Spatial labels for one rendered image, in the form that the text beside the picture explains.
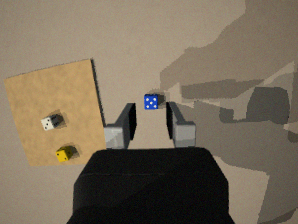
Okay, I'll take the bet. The white die with black pips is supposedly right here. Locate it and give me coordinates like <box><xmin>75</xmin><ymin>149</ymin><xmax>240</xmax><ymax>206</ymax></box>
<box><xmin>41</xmin><ymin>114</ymin><xmax>59</xmax><ymax>131</ymax></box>

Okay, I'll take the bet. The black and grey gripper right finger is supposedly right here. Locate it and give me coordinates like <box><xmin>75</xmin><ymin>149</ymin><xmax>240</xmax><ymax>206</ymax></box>
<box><xmin>166</xmin><ymin>102</ymin><xmax>196</xmax><ymax>148</ymax></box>

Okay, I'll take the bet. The tan square mat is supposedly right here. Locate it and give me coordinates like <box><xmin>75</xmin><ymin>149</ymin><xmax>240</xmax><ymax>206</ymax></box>
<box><xmin>3</xmin><ymin>59</ymin><xmax>106</xmax><ymax>166</ymax></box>

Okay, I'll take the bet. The blue die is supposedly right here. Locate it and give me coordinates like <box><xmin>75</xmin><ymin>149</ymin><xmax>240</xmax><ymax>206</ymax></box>
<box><xmin>144</xmin><ymin>94</ymin><xmax>158</xmax><ymax>110</ymax></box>

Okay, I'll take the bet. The yellow die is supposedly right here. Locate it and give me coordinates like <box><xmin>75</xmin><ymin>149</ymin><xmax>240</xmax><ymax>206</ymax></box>
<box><xmin>55</xmin><ymin>146</ymin><xmax>73</xmax><ymax>162</ymax></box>

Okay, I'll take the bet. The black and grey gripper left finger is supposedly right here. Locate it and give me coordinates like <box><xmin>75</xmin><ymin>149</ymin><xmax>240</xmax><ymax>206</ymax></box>
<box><xmin>104</xmin><ymin>103</ymin><xmax>137</xmax><ymax>149</ymax></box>

